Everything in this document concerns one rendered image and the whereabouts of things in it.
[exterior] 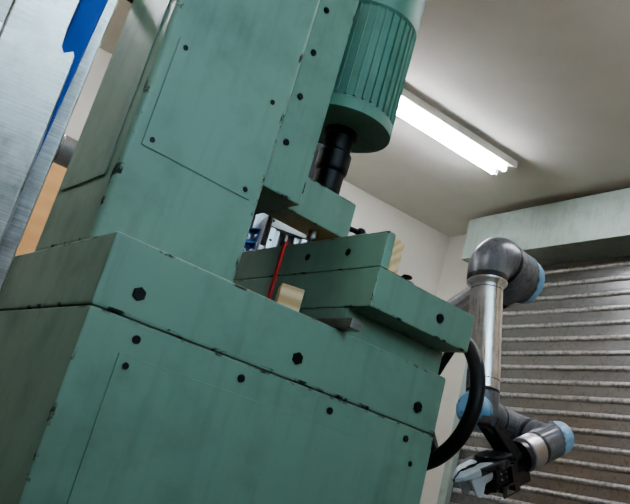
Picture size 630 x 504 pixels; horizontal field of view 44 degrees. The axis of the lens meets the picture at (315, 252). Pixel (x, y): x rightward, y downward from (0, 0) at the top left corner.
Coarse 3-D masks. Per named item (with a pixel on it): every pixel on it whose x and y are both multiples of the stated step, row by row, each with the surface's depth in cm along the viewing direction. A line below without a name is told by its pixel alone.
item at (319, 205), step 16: (304, 192) 129; (320, 192) 131; (288, 208) 127; (304, 208) 129; (320, 208) 131; (336, 208) 133; (352, 208) 135; (288, 224) 134; (304, 224) 132; (320, 224) 131; (336, 224) 133
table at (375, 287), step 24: (264, 288) 130; (312, 288) 120; (336, 288) 115; (360, 288) 110; (384, 288) 109; (408, 288) 112; (360, 312) 112; (384, 312) 109; (408, 312) 112; (432, 312) 115; (456, 312) 118; (408, 336) 118; (432, 336) 115; (456, 336) 117
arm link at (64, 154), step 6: (66, 138) 192; (72, 138) 194; (60, 144) 191; (66, 144) 191; (72, 144) 192; (60, 150) 190; (66, 150) 191; (72, 150) 191; (60, 156) 191; (66, 156) 191; (54, 162) 193; (60, 162) 192; (66, 162) 192
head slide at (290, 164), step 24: (336, 0) 132; (336, 24) 132; (312, 48) 128; (336, 48) 131; (312, 72) 128; (336, 72) 131; (312, 96) 127; (288, 120) 124; (312, 120) 127; (288, 144) 123; (312, 144) 127; (288, 168) 123; (264, 192) 123; (288, 192) 123
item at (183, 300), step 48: (96, 240) 93; (48, 288) 99; (96, 288) 87; (144, 288) 90; (192, 288) 94; (240, 288) 98; (192, 336) 93; (240, 336) 98; (288, 336) 102; (336, 336) 107; (336, 384) 106; (384, 384) 112; (432, 384) 118; (432, 432) 117
